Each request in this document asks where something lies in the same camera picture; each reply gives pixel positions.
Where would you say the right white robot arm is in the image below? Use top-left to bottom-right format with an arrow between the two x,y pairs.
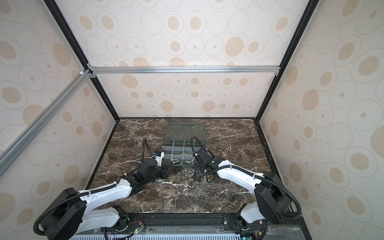
192,148 -> 302,225

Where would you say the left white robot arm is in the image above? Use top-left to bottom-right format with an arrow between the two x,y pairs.
33,158 -> 169,240

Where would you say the clear plastic organizer box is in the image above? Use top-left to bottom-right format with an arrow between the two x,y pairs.
162,123 -> 206,168

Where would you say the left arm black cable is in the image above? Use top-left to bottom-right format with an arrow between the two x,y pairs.
32,137 -> 155,236

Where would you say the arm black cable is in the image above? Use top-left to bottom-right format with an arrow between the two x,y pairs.
190,135 -> 302,240
32,137 -> 155,236

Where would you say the black base frame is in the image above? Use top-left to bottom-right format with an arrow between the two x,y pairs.
68,212 -> 313,240

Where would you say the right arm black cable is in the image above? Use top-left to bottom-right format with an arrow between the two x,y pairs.
190,135 -> 302,240

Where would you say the horizontal aluminium rail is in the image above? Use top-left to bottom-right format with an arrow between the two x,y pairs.
91,66 -> 280,74

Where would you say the diagonal aluminium rail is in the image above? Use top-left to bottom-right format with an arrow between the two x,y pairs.
1,69 -> 91,175

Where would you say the right black corner post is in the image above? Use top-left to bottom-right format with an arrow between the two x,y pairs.
255,0 -> 320,123

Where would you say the black corner post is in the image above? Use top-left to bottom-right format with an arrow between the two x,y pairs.
44,0 -> 120,123
255,0 -> 320,123

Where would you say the left black corner post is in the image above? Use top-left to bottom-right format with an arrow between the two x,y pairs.
44,0 -> 120,123

